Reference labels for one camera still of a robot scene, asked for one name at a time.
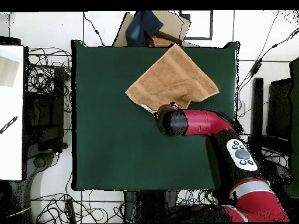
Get tan terry towel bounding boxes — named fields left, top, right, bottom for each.
left=124, top=43, right=220, bottom=114

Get dark flat object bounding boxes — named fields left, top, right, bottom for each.
left=0, top=36, right=22, bottom=47

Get tan folded cloth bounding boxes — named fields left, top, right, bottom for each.
left=148, top=36, right=179, bottom=48

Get dark green table cloth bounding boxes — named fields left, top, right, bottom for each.
left=71, top=39, right=241, bottom=192

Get dark brown folded cloth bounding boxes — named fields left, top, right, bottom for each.
left=152, top=30, right=183, bottom=46

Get brown cardboard box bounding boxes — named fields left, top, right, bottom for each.
left=112, top=10, right=200, bottom=48

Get blue denim jeans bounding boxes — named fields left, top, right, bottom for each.
left=125, top=10, right=164, bottom=47

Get black power strip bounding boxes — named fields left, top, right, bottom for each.
left=65, top=197, right=77, bottom=224

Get white desk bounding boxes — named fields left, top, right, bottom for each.
left=0, top=44, right=26, bottom=182

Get beige box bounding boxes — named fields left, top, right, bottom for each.
left=0, top=55, right=20, bottom=89

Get grey square frame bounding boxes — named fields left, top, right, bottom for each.
left=179, top=10, right=214, bottom=41

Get tangled black cables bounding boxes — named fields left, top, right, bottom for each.
left=25, top=46, right=72, bottom=113
left=177, top=189, right=218, bottom=206
left=30, top=190, right=126, bottom=224

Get black cable with adapter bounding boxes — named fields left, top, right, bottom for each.
left=238, top=27, right=299, bottom=90

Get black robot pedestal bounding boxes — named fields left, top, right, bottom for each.
left=123, top=190, right=180, bottom=223

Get thin black cable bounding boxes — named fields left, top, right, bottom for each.
left=83, top=11, right=105, bottom=47

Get black ridged strap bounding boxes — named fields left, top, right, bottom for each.
left=0, top=115, right=19, bottom=135

